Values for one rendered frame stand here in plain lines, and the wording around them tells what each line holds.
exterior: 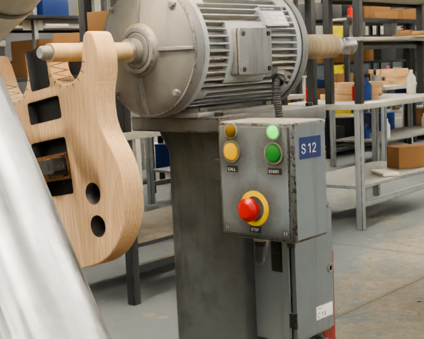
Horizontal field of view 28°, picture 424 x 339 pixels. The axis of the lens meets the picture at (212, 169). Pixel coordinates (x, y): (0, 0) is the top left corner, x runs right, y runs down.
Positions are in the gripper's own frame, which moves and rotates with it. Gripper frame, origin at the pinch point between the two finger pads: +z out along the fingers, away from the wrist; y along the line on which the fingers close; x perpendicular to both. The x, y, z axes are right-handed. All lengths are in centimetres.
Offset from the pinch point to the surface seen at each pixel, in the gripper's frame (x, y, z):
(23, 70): 103, -485, 359
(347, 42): 21, 10, 88
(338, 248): -71, -190, 363
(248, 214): -12.9, 31.3, 14.5
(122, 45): 20.0, 9.7, 12.6
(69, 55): 18.2, 9.7, 0.2
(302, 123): 0.5, 40.6, 20.5
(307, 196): -11.6, 38.8, 21.3
